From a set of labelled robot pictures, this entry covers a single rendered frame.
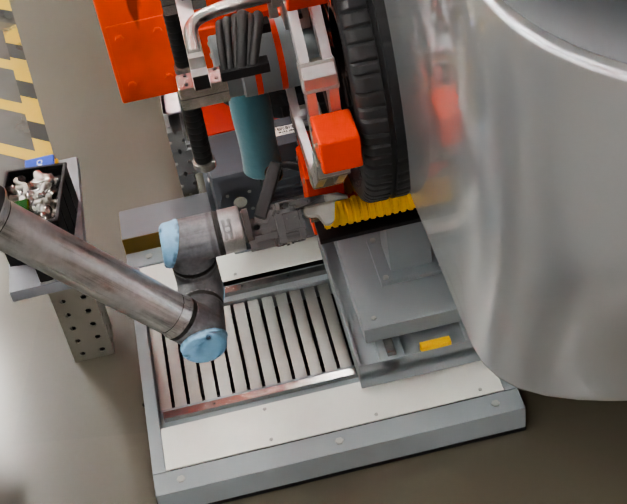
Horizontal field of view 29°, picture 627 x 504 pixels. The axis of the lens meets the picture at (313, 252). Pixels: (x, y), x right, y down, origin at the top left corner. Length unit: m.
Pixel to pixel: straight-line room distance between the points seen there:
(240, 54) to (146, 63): 0.76
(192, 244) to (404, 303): 0.60
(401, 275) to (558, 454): 0.53
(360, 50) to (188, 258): 0.55
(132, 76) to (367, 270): 0.72
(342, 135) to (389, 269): 0.72
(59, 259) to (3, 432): 0.92
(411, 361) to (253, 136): 0.61
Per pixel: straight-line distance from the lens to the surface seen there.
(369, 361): 2.74
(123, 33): 2.87
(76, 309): 2.99
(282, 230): 2.36
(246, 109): 2.60
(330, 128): 2.16
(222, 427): 2.77
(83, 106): 3.96
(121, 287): 2.24
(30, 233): 2.16
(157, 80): 2.95
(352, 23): 2.13
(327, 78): 2.16
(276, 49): 2.37
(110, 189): 3.59
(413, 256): 2.79
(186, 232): 2.35
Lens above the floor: 2.19
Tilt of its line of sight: 43 degrees down
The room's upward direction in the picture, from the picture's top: 10 degrees counter-clockwise
